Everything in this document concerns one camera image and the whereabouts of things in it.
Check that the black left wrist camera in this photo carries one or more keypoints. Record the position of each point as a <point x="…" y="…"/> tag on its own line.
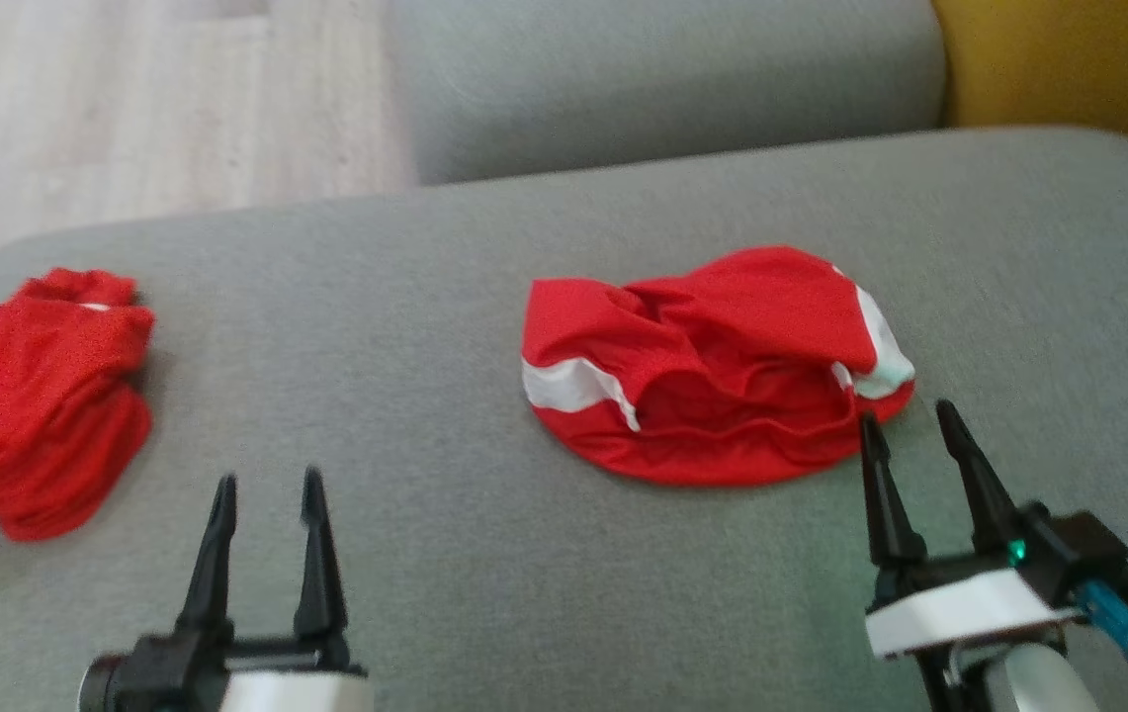
<point x="101" y="684"/>

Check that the red garment thin white stripes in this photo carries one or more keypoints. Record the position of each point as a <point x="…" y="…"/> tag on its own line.
<point x="30" y="396"/>

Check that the yellow sofa back cushion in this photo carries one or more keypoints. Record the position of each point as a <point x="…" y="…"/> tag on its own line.
<point x="1068" y="59"/>

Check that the small grey sofa cushion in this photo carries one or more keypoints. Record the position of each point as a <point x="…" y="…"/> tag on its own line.
<point x="662" y="79"/>

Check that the red garment wide white bands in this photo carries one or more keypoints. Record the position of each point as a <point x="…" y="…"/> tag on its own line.
<point x="722" y="326"/>

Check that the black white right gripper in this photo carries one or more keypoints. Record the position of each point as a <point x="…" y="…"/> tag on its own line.
<point x="959" y="608"/>

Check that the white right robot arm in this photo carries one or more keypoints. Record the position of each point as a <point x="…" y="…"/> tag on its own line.
<point x="1038" y="684"/>

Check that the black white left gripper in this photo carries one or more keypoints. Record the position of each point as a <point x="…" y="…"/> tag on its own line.
<point x="267" y="682"/>

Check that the large grey sofa seat cushion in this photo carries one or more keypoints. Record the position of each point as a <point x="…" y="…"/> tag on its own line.
<point x="376" y="346"/>

